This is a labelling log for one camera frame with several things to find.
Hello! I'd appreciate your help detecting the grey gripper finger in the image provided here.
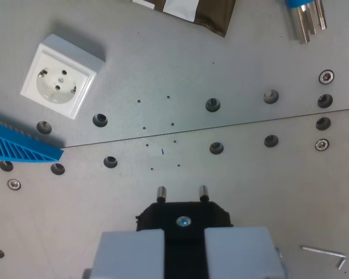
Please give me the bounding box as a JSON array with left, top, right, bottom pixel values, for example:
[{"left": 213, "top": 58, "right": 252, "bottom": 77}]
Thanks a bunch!
[
  {"left": 90, "top": 228, "right": 166, "bottom": 279},
  {"left": 204, "top": 226, "right": 286, "bottom": 279}
]

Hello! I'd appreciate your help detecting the silver allen key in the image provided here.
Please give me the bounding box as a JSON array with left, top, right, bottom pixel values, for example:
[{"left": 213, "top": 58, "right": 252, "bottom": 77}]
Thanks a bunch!
[{"left": 301, "top": 245, "right": 347, "bottom": 270}]

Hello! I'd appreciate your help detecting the white wall socket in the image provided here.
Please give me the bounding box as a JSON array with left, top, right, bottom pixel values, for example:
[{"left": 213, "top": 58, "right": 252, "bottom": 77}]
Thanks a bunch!
[{"left": 20, "top": 33, "right": 106, "bottom": 120}]

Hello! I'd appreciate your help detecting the brown plastic bag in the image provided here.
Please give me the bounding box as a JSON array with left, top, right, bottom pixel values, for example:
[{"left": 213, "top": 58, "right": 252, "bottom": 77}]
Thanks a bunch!
[{"left": 131, "top": 0, "right": 237, "bottom": 38}]

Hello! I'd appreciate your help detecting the grey plug in hole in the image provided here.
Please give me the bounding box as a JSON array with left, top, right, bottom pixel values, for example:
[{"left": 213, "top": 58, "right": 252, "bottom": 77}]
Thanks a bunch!
[{"left": 263, "top": 90, "right": 280, "bottom": 105}]

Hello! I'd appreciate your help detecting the blue ribbed plastic part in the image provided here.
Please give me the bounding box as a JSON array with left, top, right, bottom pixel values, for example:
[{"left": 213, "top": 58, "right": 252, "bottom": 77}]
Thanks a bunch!
[{"left": 0, "top": 116, "right": 65, "bottom": 162}]

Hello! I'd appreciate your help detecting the blue plastic cap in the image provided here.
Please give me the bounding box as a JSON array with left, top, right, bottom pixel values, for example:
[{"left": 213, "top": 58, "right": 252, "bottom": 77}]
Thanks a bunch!
[{"left": 285, "top": 0, "right": 311, "bottom": 9}]

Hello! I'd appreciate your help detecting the silver hex socket screw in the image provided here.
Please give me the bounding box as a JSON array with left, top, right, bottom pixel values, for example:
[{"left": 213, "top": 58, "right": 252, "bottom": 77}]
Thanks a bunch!
[
  {"left": 314, "top": 138, "right": 330, "bottom": 152},
  {"left": 7, "top": 178, "right": 22, "bottom": 191},
  {"left": 319, "top": 69, "right": 335, "bottom": 85}
]

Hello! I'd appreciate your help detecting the black two-pin power plug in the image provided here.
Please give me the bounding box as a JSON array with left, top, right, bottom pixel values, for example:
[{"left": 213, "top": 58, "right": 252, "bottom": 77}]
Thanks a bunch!
[{"left": 135, "top": 185, "right": 234, "bottom": 279}]

